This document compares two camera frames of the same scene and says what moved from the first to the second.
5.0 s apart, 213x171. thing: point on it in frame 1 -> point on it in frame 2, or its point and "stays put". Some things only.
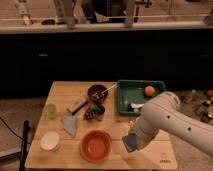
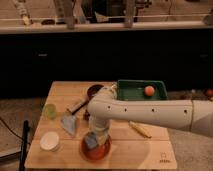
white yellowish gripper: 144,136 -> 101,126
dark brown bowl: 97,93 stays put
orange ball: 149,90 stays put
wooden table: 80,128 stays put
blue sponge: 130,141 -> 91,140
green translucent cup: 51,111 stays put
